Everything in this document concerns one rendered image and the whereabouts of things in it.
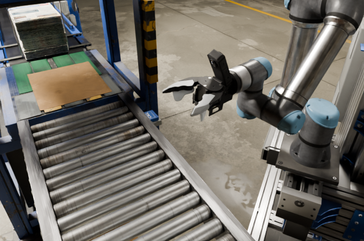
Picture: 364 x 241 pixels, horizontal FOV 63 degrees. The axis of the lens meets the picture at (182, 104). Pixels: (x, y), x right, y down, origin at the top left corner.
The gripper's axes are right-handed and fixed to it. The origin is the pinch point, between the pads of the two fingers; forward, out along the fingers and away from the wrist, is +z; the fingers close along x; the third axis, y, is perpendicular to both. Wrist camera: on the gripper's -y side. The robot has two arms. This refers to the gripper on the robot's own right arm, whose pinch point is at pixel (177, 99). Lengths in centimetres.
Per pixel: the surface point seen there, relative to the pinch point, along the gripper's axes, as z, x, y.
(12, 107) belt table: 25, 98, 56
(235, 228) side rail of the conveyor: -9.6, -20.6, 41.6
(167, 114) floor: -100, 126, 140
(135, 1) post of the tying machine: -40, 82, 7
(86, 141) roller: 7, 50, 51
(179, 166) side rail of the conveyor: -13.1, 11.3, 45.3
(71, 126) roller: 9, 63, 52
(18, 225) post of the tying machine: 45, 79, 120
